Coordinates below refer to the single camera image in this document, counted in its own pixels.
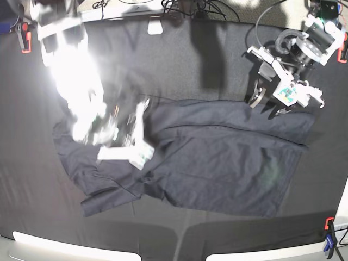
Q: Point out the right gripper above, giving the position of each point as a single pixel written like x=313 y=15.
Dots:
x=121 y=136

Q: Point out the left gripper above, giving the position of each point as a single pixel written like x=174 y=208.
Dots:
x=270 y=68

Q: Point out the dark grey t-shirt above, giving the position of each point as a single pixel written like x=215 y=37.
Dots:
x=217 y=156

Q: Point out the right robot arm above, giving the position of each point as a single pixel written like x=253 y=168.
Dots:
x=64 y=48

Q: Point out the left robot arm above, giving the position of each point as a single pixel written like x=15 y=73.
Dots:
x=301 y=50

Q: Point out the orange clamp far right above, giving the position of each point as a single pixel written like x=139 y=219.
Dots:
x=342 y=53

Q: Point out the black table cloth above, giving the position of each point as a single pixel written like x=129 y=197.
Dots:
x=200 y=60

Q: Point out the orange blue clamp near right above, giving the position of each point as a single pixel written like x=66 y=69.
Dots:
x=331 y=240

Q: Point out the orange clamp far left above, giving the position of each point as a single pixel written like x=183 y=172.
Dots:
x=24 y=37

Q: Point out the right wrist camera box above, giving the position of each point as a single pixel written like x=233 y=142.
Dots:
x=141 y=155

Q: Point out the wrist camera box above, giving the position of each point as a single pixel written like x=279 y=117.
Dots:
x=141 y=155
x=285 y=93

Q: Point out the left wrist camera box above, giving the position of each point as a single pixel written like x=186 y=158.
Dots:
x=285 y=93

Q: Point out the aluminium frame rail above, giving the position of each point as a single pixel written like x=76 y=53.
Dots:
x=114 y=13

